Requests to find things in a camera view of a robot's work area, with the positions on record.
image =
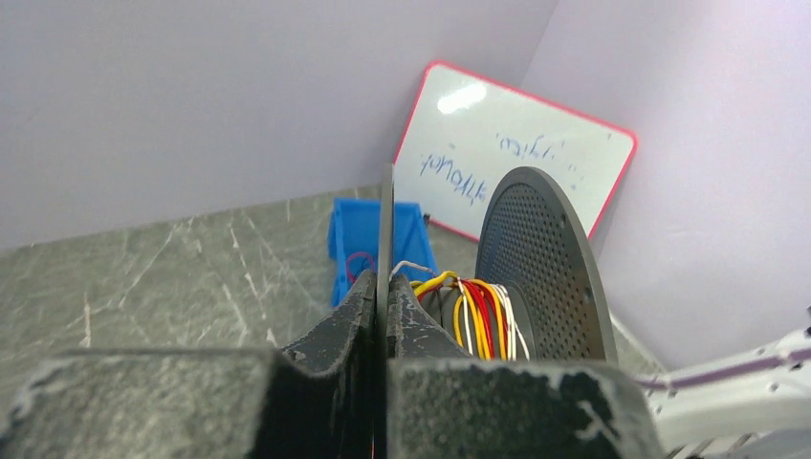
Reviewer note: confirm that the blue plastic bin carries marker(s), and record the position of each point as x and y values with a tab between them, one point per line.
353	241

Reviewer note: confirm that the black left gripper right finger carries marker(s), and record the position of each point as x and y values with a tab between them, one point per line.
443	403

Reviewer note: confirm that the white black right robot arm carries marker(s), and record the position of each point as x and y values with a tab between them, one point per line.
755	404

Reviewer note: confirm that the white board red frame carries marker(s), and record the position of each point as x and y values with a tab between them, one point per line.
466	132

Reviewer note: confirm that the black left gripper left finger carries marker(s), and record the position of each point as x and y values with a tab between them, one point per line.
308	399

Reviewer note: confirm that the grey perforated cable spool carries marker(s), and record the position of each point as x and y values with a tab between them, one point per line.
535	294

